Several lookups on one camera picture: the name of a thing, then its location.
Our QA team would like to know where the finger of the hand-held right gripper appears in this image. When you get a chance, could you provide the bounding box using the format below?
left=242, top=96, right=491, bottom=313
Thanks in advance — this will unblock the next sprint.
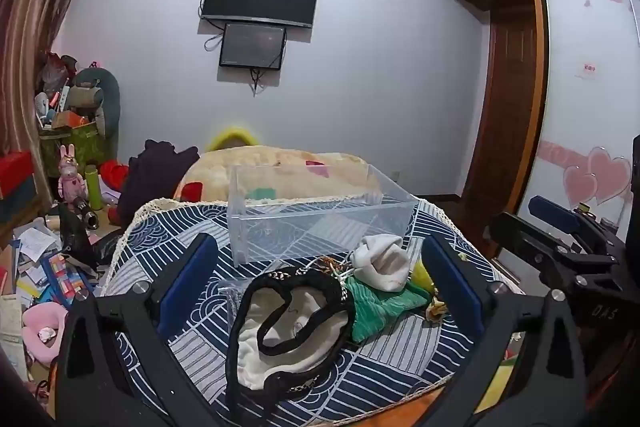
left=488, top=212, right=626, bottom=304
left=528, top=195, right=617, bottom=249

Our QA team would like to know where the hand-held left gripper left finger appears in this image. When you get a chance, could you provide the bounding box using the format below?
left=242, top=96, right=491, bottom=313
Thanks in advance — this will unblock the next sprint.
left=50, top=233, right=236, bottom=427

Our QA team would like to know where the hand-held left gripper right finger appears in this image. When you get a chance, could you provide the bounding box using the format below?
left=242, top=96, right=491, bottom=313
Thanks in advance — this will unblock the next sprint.
left=414, top=234, right=599, bottom=427

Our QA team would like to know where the black and white underwear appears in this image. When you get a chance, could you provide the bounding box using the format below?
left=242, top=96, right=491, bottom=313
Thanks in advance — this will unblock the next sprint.
left=225, top=269, right=357, bottom=414

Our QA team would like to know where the yellow soft item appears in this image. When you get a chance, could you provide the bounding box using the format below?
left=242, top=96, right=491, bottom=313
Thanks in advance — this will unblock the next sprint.
left=411, top=263, right=435, bottom=299

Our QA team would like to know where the white rolled sock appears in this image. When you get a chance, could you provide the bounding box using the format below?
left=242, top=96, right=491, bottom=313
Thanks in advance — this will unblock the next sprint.
left=350, top=234, right=412, bottom=293

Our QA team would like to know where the green knitted cloth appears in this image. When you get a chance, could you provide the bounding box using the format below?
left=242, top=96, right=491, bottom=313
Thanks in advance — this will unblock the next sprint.
left=345, top=274, right=432, bottom=342

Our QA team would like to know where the white sliding door with hearts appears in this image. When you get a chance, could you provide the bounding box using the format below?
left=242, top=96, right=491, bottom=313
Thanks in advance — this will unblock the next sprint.
left=515, top=0, right=640, bottom=228

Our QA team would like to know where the blue white patterned bed cover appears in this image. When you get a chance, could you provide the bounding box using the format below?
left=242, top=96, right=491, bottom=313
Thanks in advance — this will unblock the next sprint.
left=102, top=196, right=526, bottom=424

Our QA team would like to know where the dark purple garment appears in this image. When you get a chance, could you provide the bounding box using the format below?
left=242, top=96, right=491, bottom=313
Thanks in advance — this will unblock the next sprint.
left=117, top=139, right=201, bottom=229

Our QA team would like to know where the black bag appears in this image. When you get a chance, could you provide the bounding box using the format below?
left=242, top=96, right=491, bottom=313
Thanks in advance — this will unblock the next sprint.
left=57, top=202, right=124, bottom=274

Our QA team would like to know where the colourful patterned box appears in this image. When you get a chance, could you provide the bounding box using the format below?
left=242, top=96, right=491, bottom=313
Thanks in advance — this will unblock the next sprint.
left=40, top=252, right=97, bottom=308

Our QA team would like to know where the red plush toy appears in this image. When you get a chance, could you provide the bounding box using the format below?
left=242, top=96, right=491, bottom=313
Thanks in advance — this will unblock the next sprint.
left=98, top=159, right=132, bottom=194

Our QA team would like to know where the green bottle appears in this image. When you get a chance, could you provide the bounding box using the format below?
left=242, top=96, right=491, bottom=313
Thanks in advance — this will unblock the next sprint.
left=84, top=164, right=104, bottom=210

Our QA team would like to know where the beige printed blanket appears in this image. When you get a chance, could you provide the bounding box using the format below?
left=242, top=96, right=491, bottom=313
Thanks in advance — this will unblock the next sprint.
left=174, top=146, right=386, bottom=208

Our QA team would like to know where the clear plastic storage box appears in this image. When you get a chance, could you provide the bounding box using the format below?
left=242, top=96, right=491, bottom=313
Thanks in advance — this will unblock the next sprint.
left=227, top=164, right=420, bottom=268

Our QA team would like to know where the wooden wardrobe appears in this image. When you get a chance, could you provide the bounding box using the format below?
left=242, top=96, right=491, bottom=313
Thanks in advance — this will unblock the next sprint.
left=436, top=0, right=547, bottom=208

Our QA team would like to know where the yellow plush item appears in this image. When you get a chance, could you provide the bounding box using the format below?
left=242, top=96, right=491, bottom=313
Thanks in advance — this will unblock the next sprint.
left=208, top=127, right=261, bottom=154

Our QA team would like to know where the pink plush slipper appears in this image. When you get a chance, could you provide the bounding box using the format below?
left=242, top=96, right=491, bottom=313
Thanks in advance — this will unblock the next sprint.
left=21, top=304, right=69, bottom=366

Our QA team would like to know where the pink rabbit doll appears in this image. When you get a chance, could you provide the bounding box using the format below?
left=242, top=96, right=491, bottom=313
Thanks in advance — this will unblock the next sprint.
left=57, top=144, right=89, bottom=201

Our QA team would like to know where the pile of papers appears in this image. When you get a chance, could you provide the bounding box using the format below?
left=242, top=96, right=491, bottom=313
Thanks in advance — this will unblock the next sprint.
left=0, top=216, right=101, bottom=310

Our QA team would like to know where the green storage bin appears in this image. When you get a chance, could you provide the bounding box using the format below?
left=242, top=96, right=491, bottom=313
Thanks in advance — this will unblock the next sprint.
left=39, top=122, right=112, bottom=178

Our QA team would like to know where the red box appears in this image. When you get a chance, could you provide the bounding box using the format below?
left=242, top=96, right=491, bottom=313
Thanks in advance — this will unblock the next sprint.
left=0, top=151, right=39, bottom=200

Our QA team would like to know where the striped brown curtain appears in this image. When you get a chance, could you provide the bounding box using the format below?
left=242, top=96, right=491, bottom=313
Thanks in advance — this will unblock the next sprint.
left=0, top=0, right=113, bottom=158

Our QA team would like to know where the black camera lens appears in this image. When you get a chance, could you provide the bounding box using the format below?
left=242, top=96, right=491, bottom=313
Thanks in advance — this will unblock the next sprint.
left=73, top=195, right=101, bottom=231

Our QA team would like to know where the small wall-mounted black screen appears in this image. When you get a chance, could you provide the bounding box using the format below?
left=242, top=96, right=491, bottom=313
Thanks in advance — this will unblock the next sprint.
left=218, top=23, right=288, bottom=72

